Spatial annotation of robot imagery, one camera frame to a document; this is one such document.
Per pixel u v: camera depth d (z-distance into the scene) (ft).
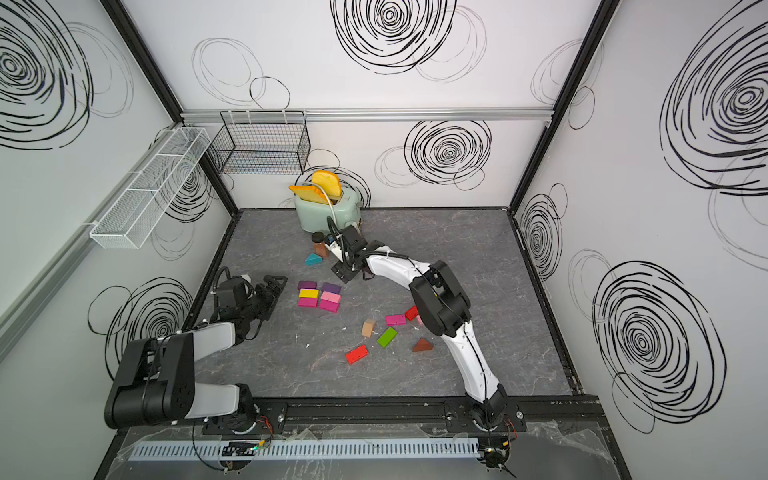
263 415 2.41
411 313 2.99
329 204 3.25
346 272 2.91
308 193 3.17
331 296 3.14
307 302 3.08
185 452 2.28
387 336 2.84
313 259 3.36
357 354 2.74
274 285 2.71
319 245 3.32
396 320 2.94
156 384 1.41
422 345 2.78
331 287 3.18
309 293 3.16
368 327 2.91
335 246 2.88
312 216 3.43
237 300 2.34
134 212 2.40
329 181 3.33
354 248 2.53
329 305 3.08
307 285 3.22
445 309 1.85
